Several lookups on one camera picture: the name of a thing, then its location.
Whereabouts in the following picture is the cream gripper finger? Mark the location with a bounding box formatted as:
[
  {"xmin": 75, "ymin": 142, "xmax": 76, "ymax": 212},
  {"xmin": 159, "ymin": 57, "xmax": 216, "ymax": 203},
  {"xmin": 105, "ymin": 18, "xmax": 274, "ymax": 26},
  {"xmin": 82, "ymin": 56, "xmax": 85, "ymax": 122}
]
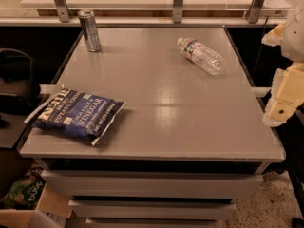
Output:
[
  {"xmin": 261, "ymin": 23, "xmax": 285, "ymax": 47},
  {"xmin": 262, "ymin": 62, "xmax": 304, "ymax": 127}
]

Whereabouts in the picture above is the clear plastic water bottle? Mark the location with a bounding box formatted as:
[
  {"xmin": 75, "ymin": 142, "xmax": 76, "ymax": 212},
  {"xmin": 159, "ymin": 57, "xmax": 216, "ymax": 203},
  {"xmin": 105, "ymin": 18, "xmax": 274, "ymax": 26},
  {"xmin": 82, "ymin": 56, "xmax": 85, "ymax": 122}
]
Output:
[{"xmin": 177, "ymin": 38, "xmax": 227, "ymax": 76}]

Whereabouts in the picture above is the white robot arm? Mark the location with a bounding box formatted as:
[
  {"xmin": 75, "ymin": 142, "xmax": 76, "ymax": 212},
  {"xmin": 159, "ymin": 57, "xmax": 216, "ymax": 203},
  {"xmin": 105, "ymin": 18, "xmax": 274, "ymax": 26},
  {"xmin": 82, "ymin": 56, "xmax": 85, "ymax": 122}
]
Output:
[{"xmin": 261, "ymin": 3, "xmax": 304, "ymax": 127}]

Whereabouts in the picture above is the blue potato chip bag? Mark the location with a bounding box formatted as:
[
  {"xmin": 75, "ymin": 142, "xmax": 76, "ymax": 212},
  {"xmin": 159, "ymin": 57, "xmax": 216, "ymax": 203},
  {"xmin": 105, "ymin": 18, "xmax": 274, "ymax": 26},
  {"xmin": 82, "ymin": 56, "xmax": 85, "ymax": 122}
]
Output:
[{"xmin": 24, "ymin": 87, "xmax": 124, "ymax": 145}]

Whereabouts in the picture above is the green snack bag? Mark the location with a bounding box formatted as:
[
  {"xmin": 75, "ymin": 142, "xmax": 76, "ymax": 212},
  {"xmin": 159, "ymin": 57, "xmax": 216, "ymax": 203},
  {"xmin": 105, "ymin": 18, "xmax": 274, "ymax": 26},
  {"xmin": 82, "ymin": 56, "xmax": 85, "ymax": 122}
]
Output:
[{"xmin": 1, "ymin": 166, "xmax": 46, "ymax": 210}]

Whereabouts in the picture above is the grey drawer cabinet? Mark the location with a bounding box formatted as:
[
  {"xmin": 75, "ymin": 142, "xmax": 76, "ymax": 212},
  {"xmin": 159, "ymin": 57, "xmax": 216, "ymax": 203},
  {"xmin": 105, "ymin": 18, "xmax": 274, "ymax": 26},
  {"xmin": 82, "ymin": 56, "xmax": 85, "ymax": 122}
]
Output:
[{"xmin": 21, "ymin": 28, "xmax": 285, "ymax": 228}]

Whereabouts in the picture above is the silver energy drink can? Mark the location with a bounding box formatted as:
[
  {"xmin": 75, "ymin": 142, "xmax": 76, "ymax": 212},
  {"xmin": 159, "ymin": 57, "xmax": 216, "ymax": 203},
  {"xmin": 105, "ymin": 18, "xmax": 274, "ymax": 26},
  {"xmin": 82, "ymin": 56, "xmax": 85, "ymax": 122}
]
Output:
[{"xmin": 78, "ymin": 9, "xmax": 101, "ymax": 52}]

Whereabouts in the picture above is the cardboard box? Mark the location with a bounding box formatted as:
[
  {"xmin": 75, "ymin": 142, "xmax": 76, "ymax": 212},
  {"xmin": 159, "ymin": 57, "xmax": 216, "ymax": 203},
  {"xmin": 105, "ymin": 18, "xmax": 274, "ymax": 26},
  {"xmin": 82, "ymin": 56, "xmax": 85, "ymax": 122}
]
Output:
[{"xmin": 0, "ymin": 184, "xmax": 72, "ymax": 228}]

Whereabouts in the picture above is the black chair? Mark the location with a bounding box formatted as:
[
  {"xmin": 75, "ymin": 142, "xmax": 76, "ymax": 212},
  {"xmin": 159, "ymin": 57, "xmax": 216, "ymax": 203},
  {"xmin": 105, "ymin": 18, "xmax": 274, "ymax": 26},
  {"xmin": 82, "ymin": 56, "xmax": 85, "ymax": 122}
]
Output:
[{"xmin": 0, "ymin": 47, "xmax": 41, "ymax": 116}]

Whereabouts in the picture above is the metal railing post right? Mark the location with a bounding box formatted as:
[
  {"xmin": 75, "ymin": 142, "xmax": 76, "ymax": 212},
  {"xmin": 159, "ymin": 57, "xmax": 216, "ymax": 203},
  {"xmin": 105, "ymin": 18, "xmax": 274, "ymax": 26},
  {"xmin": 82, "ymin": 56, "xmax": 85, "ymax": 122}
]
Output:
[{"xmin": 245, "ymin": 0, "xmax": 265, "ymax": 24}]

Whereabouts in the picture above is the metal railing post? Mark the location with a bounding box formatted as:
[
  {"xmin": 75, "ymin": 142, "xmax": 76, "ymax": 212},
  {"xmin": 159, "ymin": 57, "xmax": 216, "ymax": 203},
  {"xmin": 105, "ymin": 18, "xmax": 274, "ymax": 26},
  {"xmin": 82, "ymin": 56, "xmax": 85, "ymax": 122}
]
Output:
[
  {"xmin": 245, "ymin": 0, "xmax": 265, "ymax": 24},
  {"xmin": 172, "ymin": 0, "xmax": 183, "ymax": 23},
  {"xmin": 53, "ymin": 0, "xmax": 70, "ymax": 23}
]

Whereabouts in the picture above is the metal railing post middle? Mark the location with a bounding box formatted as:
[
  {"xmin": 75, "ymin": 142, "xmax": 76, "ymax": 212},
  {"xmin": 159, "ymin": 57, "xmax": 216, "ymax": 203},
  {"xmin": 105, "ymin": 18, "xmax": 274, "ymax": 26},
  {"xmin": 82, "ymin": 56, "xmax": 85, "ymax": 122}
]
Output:
[{"xmin": 172, "ymin": 0, "xmax": 183, "ymax": 23}]

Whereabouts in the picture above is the metal railing post left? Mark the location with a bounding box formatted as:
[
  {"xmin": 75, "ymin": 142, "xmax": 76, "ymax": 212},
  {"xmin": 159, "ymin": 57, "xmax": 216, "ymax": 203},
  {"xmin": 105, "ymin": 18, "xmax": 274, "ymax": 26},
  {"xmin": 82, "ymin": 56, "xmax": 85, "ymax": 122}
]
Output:
[{"xmin": 53, "ymin": 0, "xmax": 70, "ymax": 23}]

